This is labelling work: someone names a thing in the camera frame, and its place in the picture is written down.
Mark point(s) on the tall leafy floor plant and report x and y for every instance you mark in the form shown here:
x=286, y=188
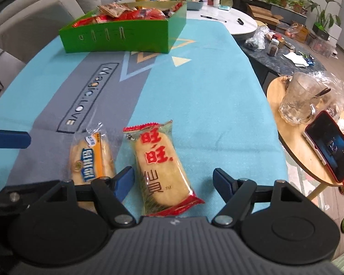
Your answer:
x=324, y=11

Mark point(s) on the black pen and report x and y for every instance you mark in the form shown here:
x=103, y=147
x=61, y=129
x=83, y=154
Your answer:
x=213, y=18

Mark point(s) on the white floor appliance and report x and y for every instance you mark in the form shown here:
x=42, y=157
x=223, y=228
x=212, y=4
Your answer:
x=335, y=33

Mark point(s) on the clear plastic bag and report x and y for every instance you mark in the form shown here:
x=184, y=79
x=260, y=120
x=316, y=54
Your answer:
x=255, y=40

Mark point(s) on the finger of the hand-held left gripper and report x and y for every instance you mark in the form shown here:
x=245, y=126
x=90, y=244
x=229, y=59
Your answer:
x=14, y=196
x=8, y=139

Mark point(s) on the small blue green wrappers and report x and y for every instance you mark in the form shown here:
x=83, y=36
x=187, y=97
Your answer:
x=308, y=58

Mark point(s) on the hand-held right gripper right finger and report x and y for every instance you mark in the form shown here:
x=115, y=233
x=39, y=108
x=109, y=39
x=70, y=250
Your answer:
x=223, y=184

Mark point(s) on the bread packet blue label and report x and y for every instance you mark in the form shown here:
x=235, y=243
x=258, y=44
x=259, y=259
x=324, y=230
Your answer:
x=89, y=160

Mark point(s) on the phone in red case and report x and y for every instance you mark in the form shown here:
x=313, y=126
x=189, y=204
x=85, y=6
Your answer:
x=332, y=146

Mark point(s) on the dark television cabinet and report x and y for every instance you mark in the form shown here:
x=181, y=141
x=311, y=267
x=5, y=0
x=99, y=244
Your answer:
x=240, y=0

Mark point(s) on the white cup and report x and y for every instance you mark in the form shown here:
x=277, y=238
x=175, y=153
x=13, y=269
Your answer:
x=216, y=2

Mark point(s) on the teal tray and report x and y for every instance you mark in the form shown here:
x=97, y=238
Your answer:
x=195, y=5

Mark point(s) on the metal spoon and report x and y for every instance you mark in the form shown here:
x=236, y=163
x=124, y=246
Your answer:
x=324, y=91

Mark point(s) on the open brown cardboard box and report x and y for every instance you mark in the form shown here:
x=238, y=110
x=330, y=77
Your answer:
x=263, y=15

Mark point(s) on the round wooden side table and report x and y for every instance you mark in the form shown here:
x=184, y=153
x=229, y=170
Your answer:
x=292, y=154

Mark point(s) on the small red carton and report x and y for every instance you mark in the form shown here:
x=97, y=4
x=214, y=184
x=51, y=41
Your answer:
x=276, y=37

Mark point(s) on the pile of mixed snack packets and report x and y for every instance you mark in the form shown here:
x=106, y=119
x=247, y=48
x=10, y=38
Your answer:
x=126, y=13

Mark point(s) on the black box with green top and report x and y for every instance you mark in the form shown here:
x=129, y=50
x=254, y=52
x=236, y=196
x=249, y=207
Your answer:
x=321, y=33

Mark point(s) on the clear plastic storage containers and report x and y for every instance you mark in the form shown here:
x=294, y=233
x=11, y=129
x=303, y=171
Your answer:
x=322, y=45

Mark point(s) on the small glass jar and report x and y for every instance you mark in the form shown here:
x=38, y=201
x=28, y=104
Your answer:
x=273, y=48

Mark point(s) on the black remote control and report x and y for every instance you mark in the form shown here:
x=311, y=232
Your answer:
x=240, y=21

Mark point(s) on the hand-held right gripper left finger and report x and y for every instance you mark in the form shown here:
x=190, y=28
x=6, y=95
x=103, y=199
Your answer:
x=125, y=183

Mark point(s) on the orange fruit bag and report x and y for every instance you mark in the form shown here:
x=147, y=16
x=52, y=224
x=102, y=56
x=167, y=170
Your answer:
x=293, y=31

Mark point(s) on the rice cracker packet red print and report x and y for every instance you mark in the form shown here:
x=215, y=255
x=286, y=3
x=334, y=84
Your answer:
x=157, y=172

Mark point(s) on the grey sofa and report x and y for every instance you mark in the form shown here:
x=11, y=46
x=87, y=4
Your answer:
x=31, y=20

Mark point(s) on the green cardboard box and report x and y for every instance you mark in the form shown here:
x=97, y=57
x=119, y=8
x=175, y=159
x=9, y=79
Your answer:
x=117, y=40

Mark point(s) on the pastel patterned floor mat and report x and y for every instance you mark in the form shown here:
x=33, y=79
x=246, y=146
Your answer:
x=298, y=172

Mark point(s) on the white paper sheet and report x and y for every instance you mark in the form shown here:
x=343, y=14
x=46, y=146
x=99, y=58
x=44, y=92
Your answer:
x=293, y=58

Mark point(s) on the white round coffee table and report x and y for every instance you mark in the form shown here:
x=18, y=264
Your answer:
x=232, y=30

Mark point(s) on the yellow carton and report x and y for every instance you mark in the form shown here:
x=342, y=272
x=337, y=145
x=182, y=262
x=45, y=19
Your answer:
x=302, y=35

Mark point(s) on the glass mug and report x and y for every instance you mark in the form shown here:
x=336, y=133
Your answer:
x=301, y=100

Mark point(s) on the clear plastic wrap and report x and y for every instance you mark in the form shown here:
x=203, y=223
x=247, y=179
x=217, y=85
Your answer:
x=338, y=86

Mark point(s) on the light blue printed table mat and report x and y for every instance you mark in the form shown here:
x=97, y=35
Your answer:
x=203, y=91

